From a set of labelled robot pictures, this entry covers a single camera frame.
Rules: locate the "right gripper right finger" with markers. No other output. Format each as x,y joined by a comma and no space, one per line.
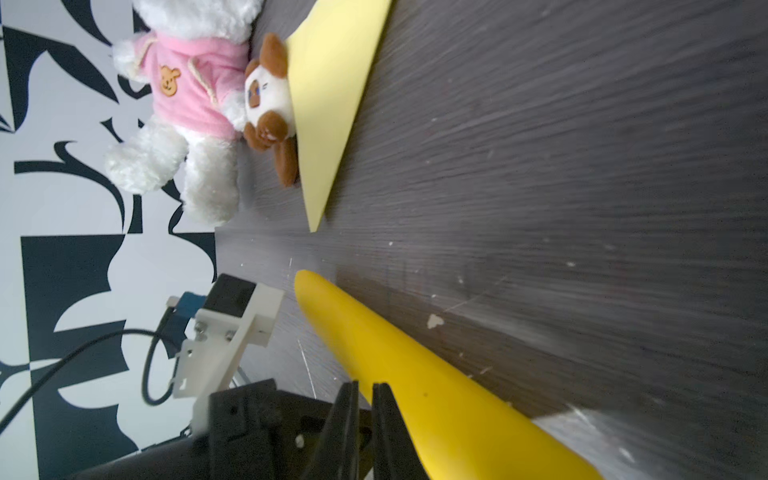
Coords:
395,457

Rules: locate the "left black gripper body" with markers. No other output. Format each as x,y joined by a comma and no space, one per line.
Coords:
256,432

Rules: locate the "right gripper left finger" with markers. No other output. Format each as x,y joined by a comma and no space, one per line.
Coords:
336,455

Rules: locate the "dark yellow square paper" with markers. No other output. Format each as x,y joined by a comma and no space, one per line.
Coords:
459,429

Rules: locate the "light yellow square paper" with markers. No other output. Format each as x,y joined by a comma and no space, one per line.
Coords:
329,59

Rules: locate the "small brown white plush toy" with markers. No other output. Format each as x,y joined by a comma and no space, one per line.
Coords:
271,123

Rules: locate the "white teddy bear pink shirt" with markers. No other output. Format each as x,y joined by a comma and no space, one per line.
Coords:
194,58

